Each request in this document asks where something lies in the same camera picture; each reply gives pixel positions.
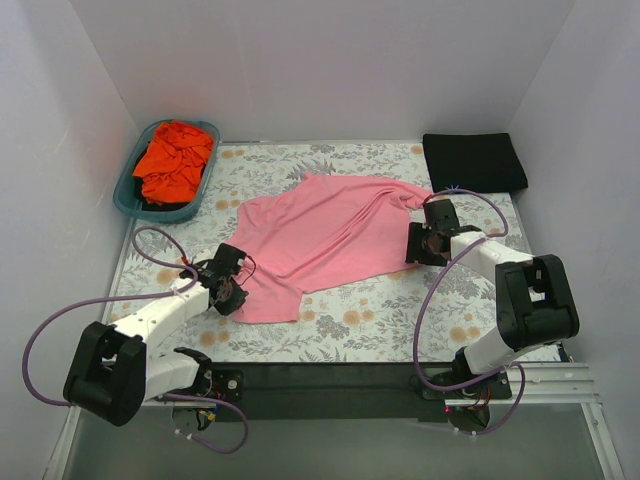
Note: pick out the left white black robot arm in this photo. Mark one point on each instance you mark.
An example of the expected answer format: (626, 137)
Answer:
(115, 370)

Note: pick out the pink t shirt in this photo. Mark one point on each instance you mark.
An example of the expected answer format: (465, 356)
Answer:
(326, 232)

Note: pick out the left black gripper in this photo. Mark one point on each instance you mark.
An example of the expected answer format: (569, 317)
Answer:
(232, 298)

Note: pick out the floral table mat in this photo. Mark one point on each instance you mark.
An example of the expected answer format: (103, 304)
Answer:
(368, 321)

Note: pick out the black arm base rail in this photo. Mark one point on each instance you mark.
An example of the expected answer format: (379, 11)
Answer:
(333, 391)

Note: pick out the teal plastic basket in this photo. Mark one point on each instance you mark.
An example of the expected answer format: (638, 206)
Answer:
(128, 199)

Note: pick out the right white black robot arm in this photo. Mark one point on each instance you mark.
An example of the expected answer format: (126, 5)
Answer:
(534, 305)

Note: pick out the folded black t shirt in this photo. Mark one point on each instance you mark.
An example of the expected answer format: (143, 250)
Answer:
(483, 163)

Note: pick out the orange t shirt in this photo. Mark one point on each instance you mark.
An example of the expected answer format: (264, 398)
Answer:
(168, 174)

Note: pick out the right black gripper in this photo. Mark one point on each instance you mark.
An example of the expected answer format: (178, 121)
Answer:
(416, 245)

